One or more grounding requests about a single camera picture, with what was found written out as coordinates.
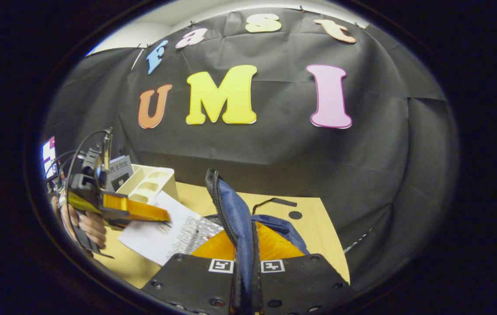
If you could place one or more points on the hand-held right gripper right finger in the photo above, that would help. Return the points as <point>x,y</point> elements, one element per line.
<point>300,284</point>

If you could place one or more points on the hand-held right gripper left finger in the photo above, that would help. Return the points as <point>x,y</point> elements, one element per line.
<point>187,280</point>

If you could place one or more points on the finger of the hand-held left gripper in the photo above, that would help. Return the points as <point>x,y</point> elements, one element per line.
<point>84,201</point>
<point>139,211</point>

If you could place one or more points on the blue cover book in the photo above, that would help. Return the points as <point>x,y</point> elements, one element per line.
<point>119,170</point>

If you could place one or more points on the white cover book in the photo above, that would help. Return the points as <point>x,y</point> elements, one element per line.
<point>156,238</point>

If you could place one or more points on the white plastic bookshelf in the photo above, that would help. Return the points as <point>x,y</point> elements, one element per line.
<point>156,179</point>

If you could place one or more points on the blue schoolbag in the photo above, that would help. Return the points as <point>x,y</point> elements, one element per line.
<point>237,210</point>

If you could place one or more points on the computer monitor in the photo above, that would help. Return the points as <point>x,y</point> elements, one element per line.
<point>48,155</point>

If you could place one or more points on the black round desk hole cover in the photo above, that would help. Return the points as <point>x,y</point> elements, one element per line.
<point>295,215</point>

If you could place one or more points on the black backdrop cloth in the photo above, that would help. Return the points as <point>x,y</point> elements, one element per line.
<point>283,153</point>

